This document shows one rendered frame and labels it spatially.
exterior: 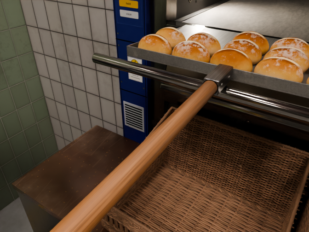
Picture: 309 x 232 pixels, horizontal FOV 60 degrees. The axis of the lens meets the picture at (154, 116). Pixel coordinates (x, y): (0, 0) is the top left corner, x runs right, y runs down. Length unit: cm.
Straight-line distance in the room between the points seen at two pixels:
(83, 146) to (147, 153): 105
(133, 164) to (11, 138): 154
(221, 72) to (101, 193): 37
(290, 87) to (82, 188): 89
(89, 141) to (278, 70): 104
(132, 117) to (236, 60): 77
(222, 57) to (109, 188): 42
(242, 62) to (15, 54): 133
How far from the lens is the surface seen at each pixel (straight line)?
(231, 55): 63
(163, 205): 109
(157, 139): 37
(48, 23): 155
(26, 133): 189
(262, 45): 77
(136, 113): 127
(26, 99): 180
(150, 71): 67
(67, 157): 135
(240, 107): 99
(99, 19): 127
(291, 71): 62
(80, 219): 30
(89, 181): 121
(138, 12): 108
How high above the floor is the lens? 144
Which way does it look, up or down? 33 degrees down
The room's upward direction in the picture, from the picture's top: straight up
